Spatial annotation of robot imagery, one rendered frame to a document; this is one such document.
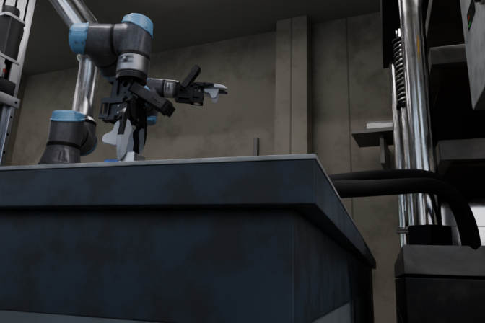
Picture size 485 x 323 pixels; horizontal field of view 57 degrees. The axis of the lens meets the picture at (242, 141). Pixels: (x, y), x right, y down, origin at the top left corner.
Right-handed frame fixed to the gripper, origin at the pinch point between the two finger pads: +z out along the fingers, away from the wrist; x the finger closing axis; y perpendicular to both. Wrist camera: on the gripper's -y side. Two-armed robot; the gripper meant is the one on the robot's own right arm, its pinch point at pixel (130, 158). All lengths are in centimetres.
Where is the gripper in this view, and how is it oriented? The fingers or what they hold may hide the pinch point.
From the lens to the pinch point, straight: 103.2
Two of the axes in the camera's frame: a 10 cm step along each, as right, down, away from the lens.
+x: -2.9, -2.8, -9.1
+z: -0.4, 9.6, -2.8
